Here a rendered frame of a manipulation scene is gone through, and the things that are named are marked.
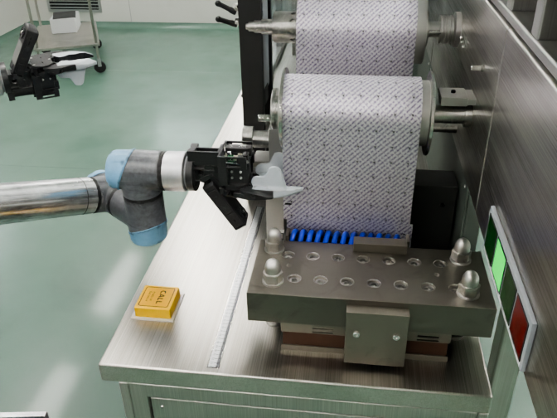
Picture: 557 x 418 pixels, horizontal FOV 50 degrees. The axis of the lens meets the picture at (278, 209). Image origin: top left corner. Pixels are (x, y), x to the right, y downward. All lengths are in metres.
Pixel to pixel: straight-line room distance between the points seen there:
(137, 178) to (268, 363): 0.41
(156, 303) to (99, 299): 1.58
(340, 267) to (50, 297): 1.95
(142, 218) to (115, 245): 1.91
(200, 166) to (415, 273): 0.43
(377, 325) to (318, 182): 0.28
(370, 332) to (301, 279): 0.14
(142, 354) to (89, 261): 1.91
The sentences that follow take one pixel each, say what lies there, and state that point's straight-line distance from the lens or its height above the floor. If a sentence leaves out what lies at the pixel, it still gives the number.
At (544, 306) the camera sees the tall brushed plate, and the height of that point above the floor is 1.25.
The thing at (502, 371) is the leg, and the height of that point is 0.58.
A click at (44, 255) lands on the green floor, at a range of 3.12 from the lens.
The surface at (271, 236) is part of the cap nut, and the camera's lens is 1.07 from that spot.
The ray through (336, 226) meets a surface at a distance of 1.14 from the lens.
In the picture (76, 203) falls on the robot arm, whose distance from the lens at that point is 1.23.
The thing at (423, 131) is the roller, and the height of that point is 1.24.
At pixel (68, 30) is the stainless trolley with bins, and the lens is 6.03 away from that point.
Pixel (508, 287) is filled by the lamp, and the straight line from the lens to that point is 0.79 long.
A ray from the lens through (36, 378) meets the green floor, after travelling 2.47.
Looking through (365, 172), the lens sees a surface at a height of 1.16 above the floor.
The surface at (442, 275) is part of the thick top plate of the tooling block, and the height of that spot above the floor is 1.03.
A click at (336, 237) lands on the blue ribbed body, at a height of 1.04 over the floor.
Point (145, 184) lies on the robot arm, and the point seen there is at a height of 1.13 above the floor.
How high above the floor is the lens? 1.65
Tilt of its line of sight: 31 degrees down
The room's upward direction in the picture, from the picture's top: 1 degrees counter-clockwise
